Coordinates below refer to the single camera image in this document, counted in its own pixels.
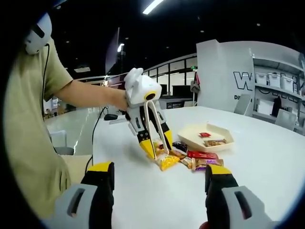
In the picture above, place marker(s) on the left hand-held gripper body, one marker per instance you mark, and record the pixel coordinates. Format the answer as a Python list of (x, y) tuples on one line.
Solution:
[(138, 88)]

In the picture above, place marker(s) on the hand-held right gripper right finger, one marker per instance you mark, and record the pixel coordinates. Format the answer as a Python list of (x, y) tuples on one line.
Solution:
[(221, 190)]

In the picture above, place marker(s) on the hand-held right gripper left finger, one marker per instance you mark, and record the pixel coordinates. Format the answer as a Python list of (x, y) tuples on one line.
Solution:
[(95, 190)]

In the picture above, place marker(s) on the yellow food packet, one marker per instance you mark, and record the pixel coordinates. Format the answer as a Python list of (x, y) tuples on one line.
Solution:
[(166, 161), (158, 146)]

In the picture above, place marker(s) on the black food packet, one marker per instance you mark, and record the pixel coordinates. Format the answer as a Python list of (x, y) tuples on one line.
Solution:
[(179, 145)]

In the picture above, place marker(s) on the cream hexagonal container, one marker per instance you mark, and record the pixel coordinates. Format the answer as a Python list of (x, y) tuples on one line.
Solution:
[(190, 136)]

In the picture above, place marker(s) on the gold pink-label food packet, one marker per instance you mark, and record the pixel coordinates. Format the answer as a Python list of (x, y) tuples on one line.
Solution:
[(188, 162)]

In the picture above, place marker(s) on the small red food packet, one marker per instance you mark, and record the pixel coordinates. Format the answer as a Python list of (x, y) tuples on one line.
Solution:
[(205, 134)]

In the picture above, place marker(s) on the long red food bar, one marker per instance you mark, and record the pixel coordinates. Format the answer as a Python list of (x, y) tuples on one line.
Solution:
[(202, 155)]

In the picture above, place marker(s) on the person's right hand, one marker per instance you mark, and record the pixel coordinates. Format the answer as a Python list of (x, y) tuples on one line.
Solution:
[(206, 226)]

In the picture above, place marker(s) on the black monitor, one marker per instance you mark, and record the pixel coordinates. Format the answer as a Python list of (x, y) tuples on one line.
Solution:
[(163, 88), (182, 90)]

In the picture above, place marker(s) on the person's beige trousers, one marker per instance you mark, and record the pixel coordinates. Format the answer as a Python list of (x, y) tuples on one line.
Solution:
[(76, 167)]

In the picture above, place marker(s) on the dark reception desk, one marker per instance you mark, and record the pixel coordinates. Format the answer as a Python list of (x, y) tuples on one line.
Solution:
[(176, 102)]

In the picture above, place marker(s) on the table power socket strip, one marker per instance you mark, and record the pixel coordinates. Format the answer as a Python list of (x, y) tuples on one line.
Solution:
[(118, 121)]

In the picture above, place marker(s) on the black computer mouse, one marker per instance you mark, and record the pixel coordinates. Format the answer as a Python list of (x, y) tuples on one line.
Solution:
[(110, 117)]

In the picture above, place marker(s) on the grey panel on stand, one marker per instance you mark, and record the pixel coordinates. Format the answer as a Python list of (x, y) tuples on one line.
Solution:
[(112, 50)]

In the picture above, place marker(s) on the hanging grey red bag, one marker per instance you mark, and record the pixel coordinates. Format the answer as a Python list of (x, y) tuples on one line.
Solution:
[(195, 83)]

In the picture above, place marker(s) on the grey office chair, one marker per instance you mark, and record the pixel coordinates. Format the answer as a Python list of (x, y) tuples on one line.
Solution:
[(62, 143)]

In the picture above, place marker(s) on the ceiling air vent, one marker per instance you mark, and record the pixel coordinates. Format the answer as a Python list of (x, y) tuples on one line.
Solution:
[(82, 69)]

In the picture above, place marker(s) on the long ceiling light strip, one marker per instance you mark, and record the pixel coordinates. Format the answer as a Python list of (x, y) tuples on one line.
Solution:
[(152, 6)]

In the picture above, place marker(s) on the large white storage box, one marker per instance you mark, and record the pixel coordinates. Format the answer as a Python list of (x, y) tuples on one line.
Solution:
[(265, 107)]

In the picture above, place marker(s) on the grey metal shelving rack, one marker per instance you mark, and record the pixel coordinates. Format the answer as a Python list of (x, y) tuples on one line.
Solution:
[(252, 78)]

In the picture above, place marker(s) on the white neck-worn headset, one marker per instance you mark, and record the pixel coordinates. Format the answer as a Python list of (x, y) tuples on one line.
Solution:
[(39, 33)]

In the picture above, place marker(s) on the white storage bins group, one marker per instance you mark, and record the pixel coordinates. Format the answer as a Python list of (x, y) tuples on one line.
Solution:
[(274, 80)]

